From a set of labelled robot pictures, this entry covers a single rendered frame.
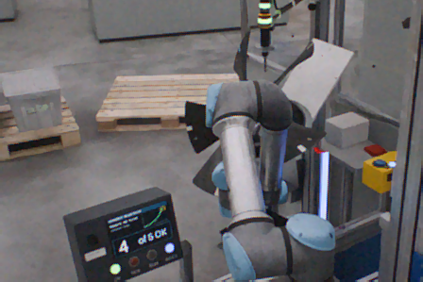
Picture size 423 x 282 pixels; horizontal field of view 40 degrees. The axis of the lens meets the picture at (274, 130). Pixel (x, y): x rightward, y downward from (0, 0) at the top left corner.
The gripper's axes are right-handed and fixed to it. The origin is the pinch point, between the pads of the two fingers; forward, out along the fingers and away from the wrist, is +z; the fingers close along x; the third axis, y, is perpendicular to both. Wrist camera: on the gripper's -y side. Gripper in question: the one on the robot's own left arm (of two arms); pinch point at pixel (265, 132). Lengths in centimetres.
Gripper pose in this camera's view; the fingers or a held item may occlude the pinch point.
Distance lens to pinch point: 202.4
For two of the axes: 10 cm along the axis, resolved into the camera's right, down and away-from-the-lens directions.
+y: -9.5, -0.4, 3.2
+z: 3.1, -4.0, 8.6
